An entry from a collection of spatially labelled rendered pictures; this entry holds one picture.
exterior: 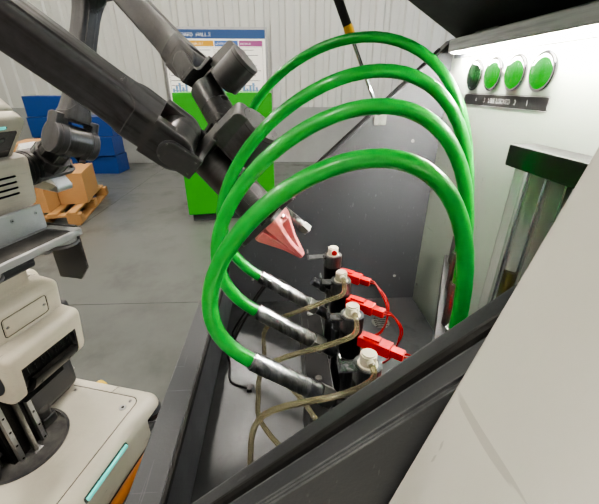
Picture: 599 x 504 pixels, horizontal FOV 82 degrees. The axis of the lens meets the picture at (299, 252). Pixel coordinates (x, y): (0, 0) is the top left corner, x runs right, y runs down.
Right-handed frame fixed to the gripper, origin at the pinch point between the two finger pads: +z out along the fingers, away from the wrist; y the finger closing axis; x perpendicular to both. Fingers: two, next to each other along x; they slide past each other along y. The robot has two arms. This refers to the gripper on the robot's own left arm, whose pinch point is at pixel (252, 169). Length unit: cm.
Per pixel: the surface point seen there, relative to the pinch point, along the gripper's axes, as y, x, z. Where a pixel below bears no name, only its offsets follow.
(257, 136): -15.6, -14.3, 8.5
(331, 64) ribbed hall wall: 515, 110, -369
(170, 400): -19.2, 19.4, 27.9
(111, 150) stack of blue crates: 237, 404, -398
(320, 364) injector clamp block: -3.4, 4.6, 34.1
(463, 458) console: -27, -22, 40
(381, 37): 2.6, -28.0, 0.5
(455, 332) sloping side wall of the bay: -21.5, -23.4, 34.7
